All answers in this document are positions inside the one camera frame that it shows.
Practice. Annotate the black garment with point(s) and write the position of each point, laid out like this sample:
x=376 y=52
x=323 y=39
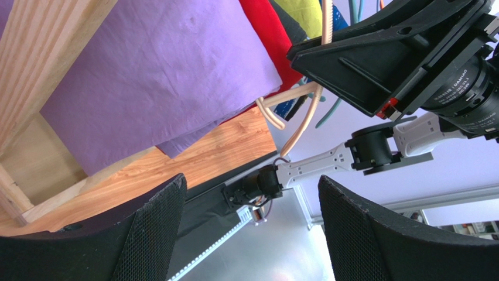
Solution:
x=293 y=29

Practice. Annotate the purple trousers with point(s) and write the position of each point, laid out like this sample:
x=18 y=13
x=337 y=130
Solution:
x=158 y=72

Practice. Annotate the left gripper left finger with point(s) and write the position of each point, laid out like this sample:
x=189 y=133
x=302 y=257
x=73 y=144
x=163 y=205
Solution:
x=132 y=241

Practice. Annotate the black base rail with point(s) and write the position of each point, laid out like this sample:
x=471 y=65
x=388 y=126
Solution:
x=217 y=208

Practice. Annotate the red garment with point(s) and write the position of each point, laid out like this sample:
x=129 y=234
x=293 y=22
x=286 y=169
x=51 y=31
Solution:
x=270 y=31

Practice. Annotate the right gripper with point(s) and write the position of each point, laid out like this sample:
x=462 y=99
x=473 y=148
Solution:
x=434 y=55

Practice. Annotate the wooden clothes rack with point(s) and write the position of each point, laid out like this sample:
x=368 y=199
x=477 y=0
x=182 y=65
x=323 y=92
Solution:
x=40 y=42

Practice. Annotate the yellow-green garment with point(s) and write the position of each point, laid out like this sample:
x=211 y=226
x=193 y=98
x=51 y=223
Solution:
x=307 y=13

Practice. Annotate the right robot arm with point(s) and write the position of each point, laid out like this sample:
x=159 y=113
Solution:
x=407 y=140

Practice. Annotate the teal plastic hanger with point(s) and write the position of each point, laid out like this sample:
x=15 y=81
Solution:
x=344 y=14

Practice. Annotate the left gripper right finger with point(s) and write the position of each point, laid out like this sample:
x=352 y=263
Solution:
x=367 y=241

